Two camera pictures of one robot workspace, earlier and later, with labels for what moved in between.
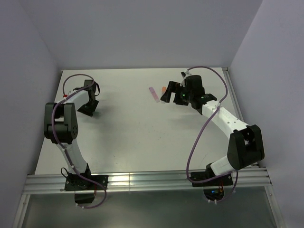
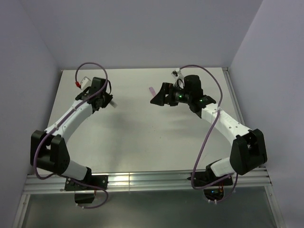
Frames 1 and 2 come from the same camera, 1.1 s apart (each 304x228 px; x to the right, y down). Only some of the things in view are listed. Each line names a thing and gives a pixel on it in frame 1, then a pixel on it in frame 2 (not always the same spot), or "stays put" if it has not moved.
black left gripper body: x=88 y=108 to x=107 y=98
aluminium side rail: x=269 y=189 stays put
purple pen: x=154 y=94 stays put
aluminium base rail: x=55 y=184 stays put
